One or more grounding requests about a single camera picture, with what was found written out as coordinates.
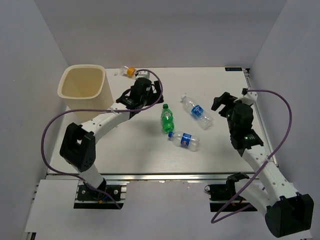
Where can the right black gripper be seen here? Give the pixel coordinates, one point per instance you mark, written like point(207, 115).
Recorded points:
point(225, 99)

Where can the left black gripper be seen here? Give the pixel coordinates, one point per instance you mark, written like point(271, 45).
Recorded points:
point(154, 96)

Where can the clear bottle orange label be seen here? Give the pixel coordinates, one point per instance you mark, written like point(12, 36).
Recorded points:
point(129, 72)

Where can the green plastic bottle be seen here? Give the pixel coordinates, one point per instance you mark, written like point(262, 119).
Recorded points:
point(167, 119)

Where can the clear bottle white cap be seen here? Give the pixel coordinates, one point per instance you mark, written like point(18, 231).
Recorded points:
point(203, 118)

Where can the clear bottle blue cap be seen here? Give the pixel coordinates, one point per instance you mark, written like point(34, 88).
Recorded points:
point(184, 140)

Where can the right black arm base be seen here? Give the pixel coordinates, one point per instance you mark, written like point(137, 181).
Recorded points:
point(220, 193)

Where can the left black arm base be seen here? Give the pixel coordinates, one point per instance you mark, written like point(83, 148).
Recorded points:
point(89, 199)

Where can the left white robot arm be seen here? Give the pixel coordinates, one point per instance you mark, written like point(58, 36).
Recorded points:
point(79, 143)

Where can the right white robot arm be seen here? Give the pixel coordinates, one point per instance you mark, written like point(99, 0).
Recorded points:
point(285, 210)

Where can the cream plastic bin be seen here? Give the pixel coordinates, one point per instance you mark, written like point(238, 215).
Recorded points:
point(85, 86)

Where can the blue table label sticker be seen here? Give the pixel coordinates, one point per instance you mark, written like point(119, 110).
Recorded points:
point(233, 69)

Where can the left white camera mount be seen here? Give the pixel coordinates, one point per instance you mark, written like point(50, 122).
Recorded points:
point(143, 74)

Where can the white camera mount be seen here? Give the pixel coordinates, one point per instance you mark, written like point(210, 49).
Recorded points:
point(248, 97)
point(143, 74)

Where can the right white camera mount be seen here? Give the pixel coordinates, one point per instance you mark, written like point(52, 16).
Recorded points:
point(248, 97)

